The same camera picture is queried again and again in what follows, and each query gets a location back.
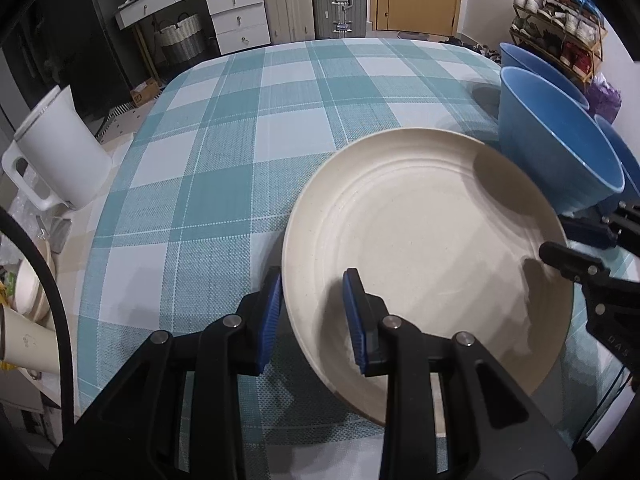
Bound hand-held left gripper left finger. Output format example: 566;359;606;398
60;266;284;480

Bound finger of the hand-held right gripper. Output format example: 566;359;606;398
539;241;616;286
557;201;640;250

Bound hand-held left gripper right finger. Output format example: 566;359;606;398
341;268;581;480

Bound blue bowl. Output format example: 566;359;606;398
499;42;591;111
498;66;626;215
595;114;640;202

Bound stacked cream bowls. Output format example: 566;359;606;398
12;247;57;323

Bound purple plastic bag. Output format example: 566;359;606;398
585;72;622;123

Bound wooden shoe rack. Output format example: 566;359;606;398
507;0;609;87

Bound scattered loose shoes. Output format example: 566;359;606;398
440;34;502;57

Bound metal stand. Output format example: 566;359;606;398
37;215;72;254

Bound white cup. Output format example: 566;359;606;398
0;305;58;376

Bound beige checked cloth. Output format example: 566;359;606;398
30;105;166;426

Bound striped rug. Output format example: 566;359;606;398
92;102;137;134

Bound small printed cardboard box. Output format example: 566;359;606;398
130;78;163;107

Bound white electric kettle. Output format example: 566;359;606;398
1;85;112;212

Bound woven basket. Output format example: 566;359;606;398
154;12;207;67

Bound white dressing table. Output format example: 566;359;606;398
115;0;273;83

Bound beige suitcase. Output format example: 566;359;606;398
257;0;316;45

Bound black refrigerator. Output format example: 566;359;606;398
30;0;135;116

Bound black cable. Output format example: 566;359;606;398
0;207;77;433

